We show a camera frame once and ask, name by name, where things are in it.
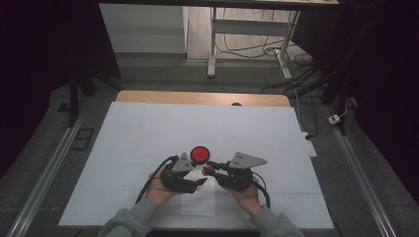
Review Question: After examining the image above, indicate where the person's right hand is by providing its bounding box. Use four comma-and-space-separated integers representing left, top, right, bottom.
226, 177, 263, 217

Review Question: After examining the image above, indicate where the thin black floor cable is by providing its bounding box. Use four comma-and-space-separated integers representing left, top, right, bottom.
215, 8, 314, 67

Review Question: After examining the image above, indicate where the hand-held gripper black cable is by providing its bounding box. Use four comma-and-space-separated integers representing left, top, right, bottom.
134, 155, 179, 205
251, 171, 272, 209

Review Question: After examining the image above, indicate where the metal floor rail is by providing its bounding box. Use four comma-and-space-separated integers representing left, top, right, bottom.
6, 108, 88, 237
324, 105, 398, 237

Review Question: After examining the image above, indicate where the black tripod stand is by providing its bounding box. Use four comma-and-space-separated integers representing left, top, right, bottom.
320, 63, 356, 136
67, 63, 123, 128

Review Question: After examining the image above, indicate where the black floor socket plate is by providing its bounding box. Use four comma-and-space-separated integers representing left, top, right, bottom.
70, 127, 95, 152

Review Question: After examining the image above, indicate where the white panel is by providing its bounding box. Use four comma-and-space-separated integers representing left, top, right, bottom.
98, 3, 189, 54

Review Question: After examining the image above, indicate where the person's left hand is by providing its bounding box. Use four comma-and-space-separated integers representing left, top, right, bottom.
144, 171, 181, 206

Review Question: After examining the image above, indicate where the black curtain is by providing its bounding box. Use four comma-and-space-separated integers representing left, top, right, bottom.
291, 0, 419, 205
0, 0, 122, 181

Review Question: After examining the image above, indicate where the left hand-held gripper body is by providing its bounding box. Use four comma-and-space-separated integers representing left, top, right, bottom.
160, 152, 199, 195

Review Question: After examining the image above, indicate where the right hand-held gripper black cable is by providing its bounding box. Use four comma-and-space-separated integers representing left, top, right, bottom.
251, 171, 272, 209

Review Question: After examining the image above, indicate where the white power strip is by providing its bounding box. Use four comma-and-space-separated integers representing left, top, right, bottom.
300, 131, 318, 158

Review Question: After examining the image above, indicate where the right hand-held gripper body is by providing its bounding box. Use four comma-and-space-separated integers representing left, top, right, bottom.
214, 151, 268, 193

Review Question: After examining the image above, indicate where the white desk frame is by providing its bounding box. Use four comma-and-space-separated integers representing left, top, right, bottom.
207, 6, 301, 80

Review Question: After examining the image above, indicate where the thick black floor cable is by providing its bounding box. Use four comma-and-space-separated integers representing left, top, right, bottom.
260, 63, 330, 97

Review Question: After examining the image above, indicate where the left hand-held gripper black cable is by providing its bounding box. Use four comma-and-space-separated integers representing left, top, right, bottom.
134, 155, 179, 205

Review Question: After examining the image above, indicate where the round red ink pad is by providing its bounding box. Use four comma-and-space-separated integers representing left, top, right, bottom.
190, 145, 211, 165

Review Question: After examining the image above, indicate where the small white paper sheet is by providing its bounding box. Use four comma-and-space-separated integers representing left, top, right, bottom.
179, 169, 216, 217

